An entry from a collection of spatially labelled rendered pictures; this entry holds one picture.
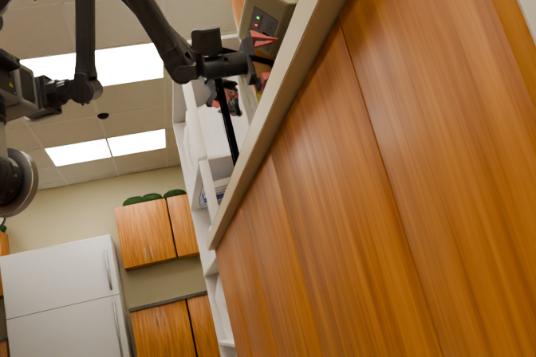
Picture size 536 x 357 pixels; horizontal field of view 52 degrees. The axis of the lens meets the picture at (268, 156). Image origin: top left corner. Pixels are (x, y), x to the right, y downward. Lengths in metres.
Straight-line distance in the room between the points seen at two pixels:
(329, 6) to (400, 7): 0.13
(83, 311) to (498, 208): 5.96
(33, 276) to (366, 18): 5.98
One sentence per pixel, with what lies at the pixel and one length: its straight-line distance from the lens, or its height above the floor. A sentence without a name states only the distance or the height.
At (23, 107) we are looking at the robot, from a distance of 1.86.
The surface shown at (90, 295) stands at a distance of 6.27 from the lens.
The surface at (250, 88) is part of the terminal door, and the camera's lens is 1.70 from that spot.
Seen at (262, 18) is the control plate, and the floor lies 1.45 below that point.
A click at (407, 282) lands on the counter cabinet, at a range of 0.59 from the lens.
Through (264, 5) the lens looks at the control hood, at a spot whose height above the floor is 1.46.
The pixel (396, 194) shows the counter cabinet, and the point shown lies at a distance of 0.56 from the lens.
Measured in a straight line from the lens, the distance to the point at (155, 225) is 6.66.
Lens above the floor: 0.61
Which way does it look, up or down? 15 degrees up
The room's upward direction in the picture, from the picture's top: 14 degrees counter-clockwise
